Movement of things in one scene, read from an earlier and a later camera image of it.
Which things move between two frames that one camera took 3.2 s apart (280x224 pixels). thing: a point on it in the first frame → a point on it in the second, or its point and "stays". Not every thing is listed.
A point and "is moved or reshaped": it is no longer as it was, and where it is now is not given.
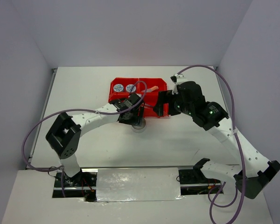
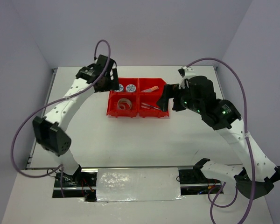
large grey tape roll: (138, 129) is moved or reshaped
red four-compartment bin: (148, 88) stays
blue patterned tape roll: (118, 87) stays
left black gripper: (137, 120) → (112, 85)
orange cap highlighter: (153, 88) stays
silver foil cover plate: (128, 185) stays
